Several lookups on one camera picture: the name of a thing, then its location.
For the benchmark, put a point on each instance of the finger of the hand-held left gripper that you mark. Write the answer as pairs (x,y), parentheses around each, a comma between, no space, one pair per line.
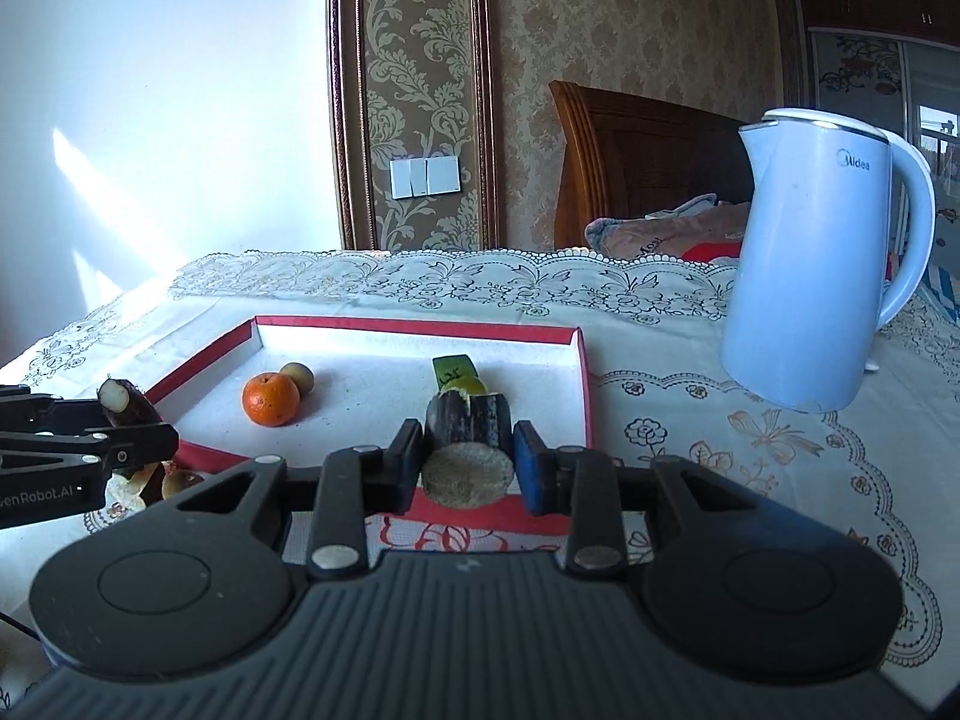
(45,412)
(142,444)

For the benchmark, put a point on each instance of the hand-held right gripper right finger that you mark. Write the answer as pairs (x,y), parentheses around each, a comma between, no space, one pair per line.
(531,469)

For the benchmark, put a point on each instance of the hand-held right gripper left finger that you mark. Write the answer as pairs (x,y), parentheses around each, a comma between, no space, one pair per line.
(409,461)

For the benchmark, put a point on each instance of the dark sugarcane piece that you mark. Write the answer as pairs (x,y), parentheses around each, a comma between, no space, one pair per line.
(469,472)
(127,401)

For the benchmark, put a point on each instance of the brown longan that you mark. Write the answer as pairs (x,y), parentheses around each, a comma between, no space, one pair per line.
(180,481)
(298,376)

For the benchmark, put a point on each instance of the red shallow cardboard tray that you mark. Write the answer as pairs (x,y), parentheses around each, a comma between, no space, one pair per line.
(375,390)

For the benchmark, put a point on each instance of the green tomato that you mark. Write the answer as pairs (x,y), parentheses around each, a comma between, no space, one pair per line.
(469,388)

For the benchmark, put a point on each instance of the green cucumber piece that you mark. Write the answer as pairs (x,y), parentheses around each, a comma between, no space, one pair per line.
(450,369)

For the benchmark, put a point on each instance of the orange tangerine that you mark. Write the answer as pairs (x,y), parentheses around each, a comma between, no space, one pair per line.
(270,399)

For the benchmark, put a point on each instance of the pink blanket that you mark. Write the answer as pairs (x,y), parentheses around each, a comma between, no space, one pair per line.
(660,232)

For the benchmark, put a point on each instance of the red cloth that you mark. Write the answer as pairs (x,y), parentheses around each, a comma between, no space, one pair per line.
(709,250)

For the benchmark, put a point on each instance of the brown wooden headboard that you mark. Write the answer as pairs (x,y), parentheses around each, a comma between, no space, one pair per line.
(645,157)

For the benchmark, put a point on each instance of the light blue electric kettle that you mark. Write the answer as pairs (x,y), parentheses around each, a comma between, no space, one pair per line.
(810,262)

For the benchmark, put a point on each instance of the striped patterned fabric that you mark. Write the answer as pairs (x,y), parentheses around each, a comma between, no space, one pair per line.
(945,292)

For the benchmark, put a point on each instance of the white wall switch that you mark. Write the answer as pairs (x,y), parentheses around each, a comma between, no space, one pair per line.
(426,177)

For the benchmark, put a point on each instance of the brown wall trim frame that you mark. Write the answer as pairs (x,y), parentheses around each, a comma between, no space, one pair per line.
(346,127)

